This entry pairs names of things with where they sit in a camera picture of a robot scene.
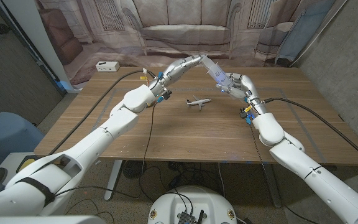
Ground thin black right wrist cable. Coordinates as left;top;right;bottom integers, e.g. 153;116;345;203
249;124;319;224

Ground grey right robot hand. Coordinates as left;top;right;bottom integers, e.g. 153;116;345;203
219;73;259;103

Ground black floor cable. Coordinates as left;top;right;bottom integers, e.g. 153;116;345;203
137;166;169;203

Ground white pedal platform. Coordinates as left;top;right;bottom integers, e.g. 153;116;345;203
0;151;42;184

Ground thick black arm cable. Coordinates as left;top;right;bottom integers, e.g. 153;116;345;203
262;97;358;169
47;70;158;156

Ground grey tape outline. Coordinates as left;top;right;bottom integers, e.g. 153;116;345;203
91;86;326;164

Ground thin black left wrist cable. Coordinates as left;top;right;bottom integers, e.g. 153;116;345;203
54;102;158;200

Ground white floor cable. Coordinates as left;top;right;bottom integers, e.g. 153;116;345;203
218;162;227;199

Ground blue padded chair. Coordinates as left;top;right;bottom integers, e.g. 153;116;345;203
0;111;45;175

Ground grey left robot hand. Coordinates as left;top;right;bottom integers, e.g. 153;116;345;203
158;54;206;90

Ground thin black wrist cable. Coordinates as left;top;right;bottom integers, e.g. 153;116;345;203
249;124;319;224
54;102;158;200

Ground grey table leg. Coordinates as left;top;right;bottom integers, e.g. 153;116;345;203
261;164;283;208

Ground white toy plane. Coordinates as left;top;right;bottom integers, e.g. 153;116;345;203
186;95;213;111

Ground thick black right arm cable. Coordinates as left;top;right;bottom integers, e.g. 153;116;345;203
262;97;358;169

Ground clear plastic syringe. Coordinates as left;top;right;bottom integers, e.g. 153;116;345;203
200;55;236;90

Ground black round floor fan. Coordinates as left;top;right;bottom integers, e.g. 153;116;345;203
122;160;148;180

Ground yellow black foot pedal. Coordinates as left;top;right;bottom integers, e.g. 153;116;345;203
16;155;42;174

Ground white table leg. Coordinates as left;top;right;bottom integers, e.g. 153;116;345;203
104;160;123;202

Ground white power box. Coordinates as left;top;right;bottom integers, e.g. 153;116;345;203
95;61;121;73

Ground printed living room backdrop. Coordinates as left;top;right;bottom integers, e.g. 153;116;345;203
35;0;338;86

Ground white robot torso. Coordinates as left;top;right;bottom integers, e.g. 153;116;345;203
147;185;238;224

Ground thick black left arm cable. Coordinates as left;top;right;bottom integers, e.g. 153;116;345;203
47;70;158;156

